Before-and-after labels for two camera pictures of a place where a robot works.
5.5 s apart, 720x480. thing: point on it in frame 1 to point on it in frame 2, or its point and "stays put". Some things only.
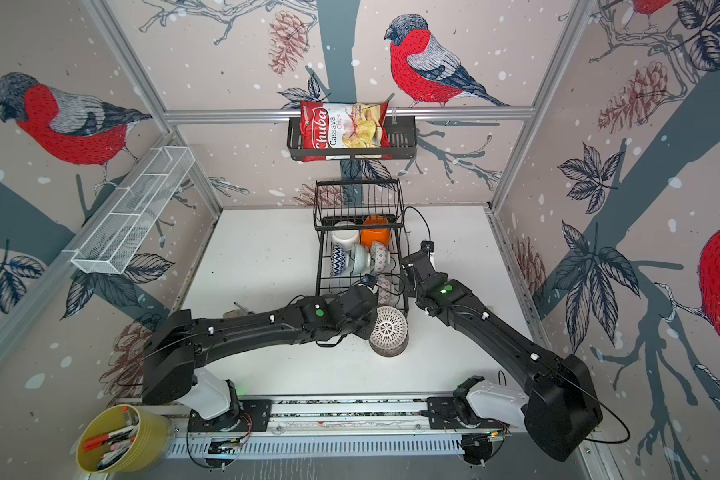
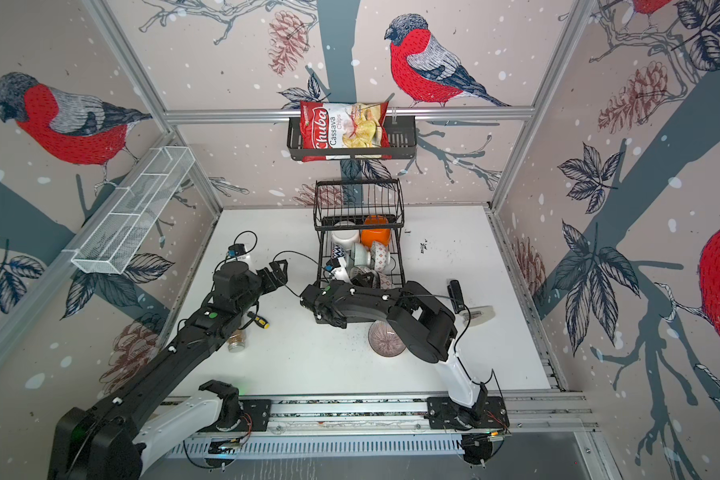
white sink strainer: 389,335 to 360,270
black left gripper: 370,317 to 280,276
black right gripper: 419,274 to 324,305
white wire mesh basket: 135,218 stays put
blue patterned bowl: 387,288 stays put
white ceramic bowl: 347,239 stays put
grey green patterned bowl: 380,256 stays put
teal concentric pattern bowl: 362,259 stays put
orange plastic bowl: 369,236 stays put
